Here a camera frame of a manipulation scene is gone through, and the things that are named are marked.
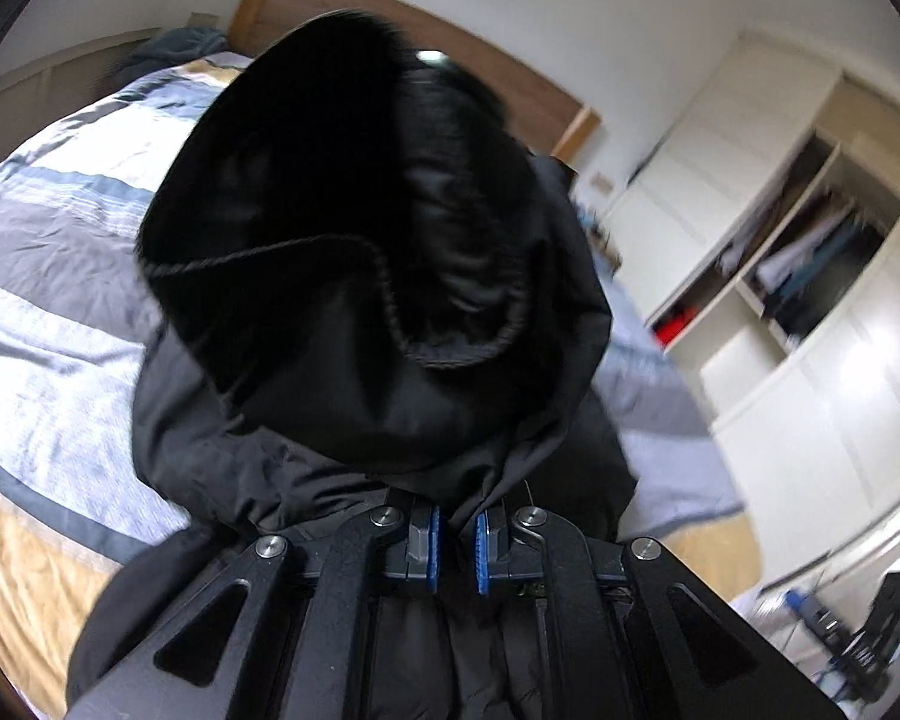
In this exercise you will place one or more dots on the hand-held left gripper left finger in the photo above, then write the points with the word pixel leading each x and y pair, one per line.
pixel 433 549

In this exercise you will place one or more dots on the wall socket plate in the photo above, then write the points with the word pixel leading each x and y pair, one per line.
pixel 604 184
pixel 204 19

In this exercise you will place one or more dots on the wooden bed headboard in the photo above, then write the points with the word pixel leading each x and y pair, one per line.
pixel 495 67

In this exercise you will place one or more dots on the black hooded down jacket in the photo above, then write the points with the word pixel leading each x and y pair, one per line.
pixel 345 277

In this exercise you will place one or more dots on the bed with striped duvet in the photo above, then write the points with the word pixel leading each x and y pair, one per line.
pixel 60 277

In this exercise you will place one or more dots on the black electronic box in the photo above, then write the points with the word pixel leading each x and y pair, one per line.
pixel 896 630

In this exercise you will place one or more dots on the hanging clothes in wardrobe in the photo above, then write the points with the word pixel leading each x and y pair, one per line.
pixel 810 255

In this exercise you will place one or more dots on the white sliding-door wardrobe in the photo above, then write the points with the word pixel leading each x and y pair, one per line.
pixel 832 420

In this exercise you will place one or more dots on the red item in wardrobe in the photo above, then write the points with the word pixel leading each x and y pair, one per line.
pixel 673 330

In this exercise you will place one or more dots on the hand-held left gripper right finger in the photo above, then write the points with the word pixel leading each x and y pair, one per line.
pixel 482 549

